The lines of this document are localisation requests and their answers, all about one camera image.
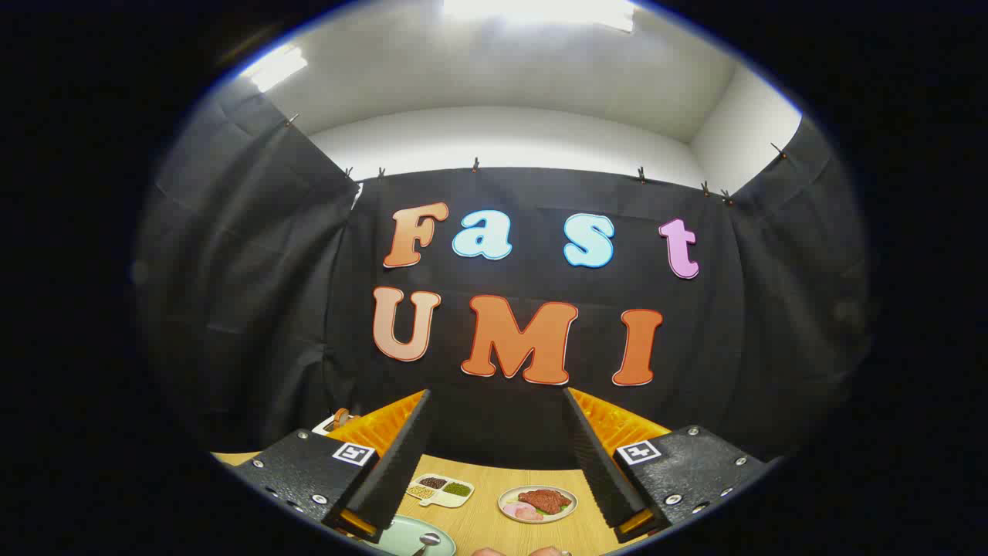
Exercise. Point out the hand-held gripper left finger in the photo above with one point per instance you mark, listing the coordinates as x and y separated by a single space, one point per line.
401 463

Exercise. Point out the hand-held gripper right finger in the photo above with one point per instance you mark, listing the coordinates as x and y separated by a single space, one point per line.
598 463

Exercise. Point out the silver metal spoon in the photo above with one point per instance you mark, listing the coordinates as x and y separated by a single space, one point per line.
429 539

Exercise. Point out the pile of yellow soybeans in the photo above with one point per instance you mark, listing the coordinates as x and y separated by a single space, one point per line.
419 491

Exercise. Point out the pile of black beans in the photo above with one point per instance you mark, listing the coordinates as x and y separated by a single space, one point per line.
432 483

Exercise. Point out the white divided snack dish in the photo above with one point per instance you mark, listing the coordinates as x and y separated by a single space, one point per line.
449 500

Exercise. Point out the pile of green beans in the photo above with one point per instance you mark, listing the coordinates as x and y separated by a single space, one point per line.
457 489

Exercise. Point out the brown grilled steak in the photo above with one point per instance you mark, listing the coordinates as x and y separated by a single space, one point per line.
544 500

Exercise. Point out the round teal plate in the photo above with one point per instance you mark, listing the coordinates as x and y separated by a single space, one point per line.
401 538

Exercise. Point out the toasted bread slices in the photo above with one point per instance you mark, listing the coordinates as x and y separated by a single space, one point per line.
340 418

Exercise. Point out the salmon pink ham slice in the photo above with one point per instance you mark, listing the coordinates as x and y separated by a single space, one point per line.
531 514

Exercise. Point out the cream white toaster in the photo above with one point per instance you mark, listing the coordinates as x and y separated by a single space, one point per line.
323 426

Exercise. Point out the oval cream plate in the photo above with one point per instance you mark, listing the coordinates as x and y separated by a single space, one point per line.
509 496

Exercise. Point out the pale pink ham slice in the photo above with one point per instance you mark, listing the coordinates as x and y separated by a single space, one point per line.
513 509

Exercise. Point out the row of small cloth clips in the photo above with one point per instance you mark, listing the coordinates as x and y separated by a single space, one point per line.
475 164

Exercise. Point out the narrow ceiling light panel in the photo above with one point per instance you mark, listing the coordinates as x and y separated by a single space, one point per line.
274 68

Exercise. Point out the large ceiling light panel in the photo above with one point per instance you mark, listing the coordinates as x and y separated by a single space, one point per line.
540 11

